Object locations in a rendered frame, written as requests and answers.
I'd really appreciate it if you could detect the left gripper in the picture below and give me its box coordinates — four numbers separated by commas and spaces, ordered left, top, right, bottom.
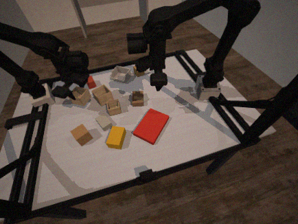
51, 68, 84, 100

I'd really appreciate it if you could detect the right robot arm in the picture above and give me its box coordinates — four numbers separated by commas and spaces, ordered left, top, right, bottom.
126, 0, 261, 88

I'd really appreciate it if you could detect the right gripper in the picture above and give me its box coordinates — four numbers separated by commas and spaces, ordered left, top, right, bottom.
150, 53, 168, 91

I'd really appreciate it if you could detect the yellow rectangular block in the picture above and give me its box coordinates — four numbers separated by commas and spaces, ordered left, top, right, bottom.
106, 126, 126, 149

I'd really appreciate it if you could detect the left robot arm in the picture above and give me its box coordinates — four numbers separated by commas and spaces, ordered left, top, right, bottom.
0, 23, 90, 100

